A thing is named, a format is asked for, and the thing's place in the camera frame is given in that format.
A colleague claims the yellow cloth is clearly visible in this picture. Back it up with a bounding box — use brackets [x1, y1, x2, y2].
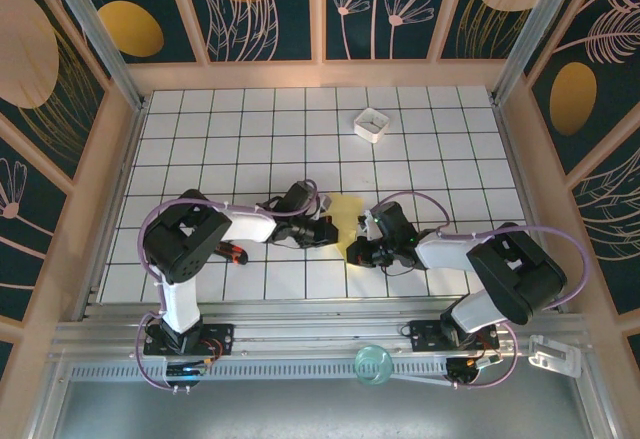
[327, 192, 365, 263]

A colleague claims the white square box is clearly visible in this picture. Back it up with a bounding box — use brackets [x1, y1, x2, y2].
[352, 106, 392, 144]

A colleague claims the grey metal sheet panel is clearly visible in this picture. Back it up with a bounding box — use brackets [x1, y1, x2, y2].
[49, 378, 609, 439]

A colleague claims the red black utility knife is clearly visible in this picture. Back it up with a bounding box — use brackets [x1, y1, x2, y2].
[217, 241, 249, 265]

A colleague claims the clear round glass cup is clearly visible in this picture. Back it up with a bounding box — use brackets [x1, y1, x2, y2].
[353, 343, 394, 388]

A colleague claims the right black controller board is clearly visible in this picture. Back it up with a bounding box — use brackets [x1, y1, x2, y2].
[444, 356, 501, 390]

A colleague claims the black controller board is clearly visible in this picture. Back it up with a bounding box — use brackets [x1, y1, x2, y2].
[444, 356, 501, 390]
[164, 358, 211, 393]

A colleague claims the left black controller board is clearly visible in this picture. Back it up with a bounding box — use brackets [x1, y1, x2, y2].
[164, 358, 211, 393]

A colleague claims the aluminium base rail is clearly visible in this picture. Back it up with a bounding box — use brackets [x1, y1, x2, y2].
[49, 298, 591, 360]

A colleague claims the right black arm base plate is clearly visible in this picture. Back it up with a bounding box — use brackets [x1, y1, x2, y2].
[408, 318, 499, 353]

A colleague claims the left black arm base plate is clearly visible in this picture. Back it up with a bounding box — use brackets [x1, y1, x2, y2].
[143, 322, 236, 356]

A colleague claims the slotted grey cable duct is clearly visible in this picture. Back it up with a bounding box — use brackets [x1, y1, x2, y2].
[69, 358, 451, 383]

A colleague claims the aluminium side rail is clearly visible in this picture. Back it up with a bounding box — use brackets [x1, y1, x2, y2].
[492, 101, 571, 310]
[74, 101, 149, 320]

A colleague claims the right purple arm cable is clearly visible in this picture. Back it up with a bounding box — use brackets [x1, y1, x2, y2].
[372, 191, 594, 391]

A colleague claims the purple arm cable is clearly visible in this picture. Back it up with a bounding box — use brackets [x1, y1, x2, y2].
[372, 191, 594, 391]
[132, 181, 321, 395]

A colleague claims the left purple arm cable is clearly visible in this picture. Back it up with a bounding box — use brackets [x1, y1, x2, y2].
[132, 181, 321, 395]

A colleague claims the aluminium corner post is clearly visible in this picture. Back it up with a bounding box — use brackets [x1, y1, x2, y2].
[42, 0, 149, 110]
[489, 0, 586, 105]

